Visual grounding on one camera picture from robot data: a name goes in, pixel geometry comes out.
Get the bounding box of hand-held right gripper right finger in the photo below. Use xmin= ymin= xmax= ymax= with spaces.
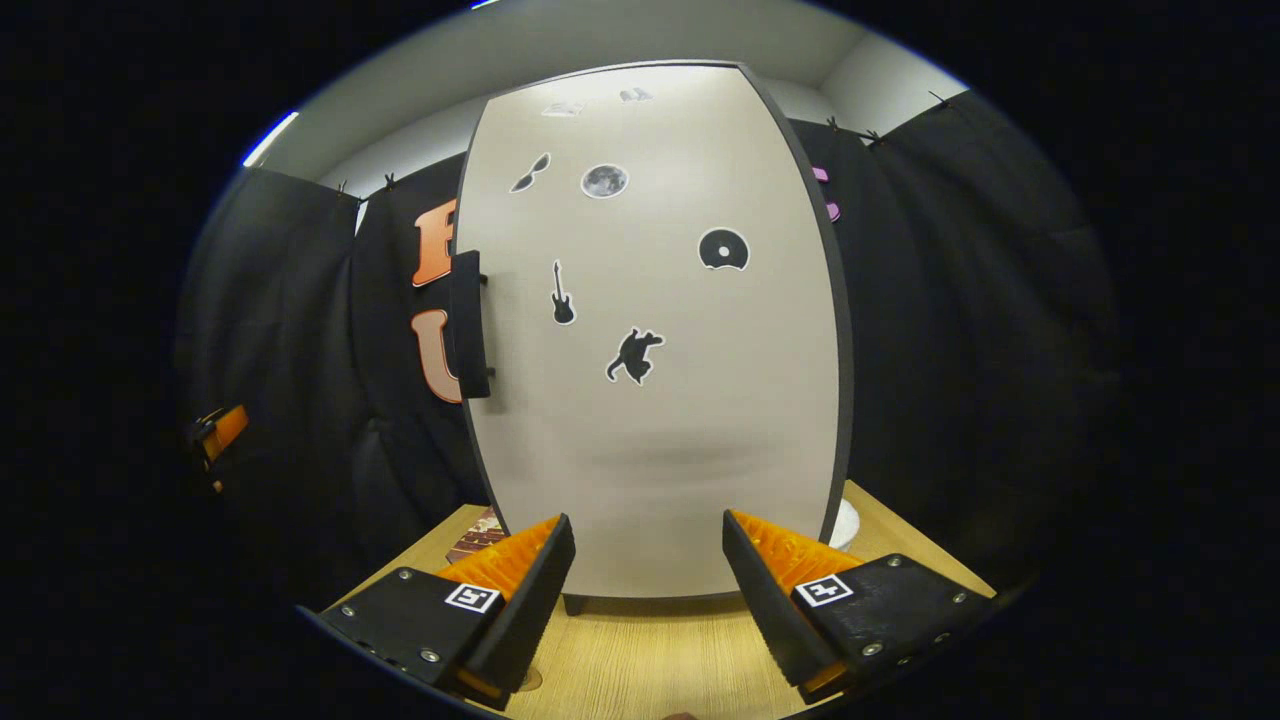
xmin=722 ymin=508 xmax=998 ymax=706

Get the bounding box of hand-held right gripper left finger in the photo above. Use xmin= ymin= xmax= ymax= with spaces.
xmin=318 ymin=513 xmax=578 ymax=711

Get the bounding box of white cabinet door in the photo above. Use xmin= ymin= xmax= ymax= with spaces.
xmin=452 ymin=62 xmax=851 ymax=601

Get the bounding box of grey cabinet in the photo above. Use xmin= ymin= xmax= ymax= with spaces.
xmin=455 ymin=60 xmax=857 ymax=617

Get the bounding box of black door handle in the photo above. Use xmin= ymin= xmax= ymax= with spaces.
xmin=447 ymin=250 xmax=494 ymax=401

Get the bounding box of brown cover book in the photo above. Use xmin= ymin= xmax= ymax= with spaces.
xmin=447 ymin=507 xmax=508 ymax=563

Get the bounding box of white round dish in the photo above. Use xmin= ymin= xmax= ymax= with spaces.
xmin=826 ymin=498 xmax=862 ymax=552

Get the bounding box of small ceiling light panel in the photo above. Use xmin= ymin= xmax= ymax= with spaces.
xmin=243 ymin=110 xmax=301 ymax=168

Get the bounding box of black backdrop cloth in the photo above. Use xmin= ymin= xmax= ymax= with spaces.
xmin=175 ymin=90 xmax=1121 ymax=611

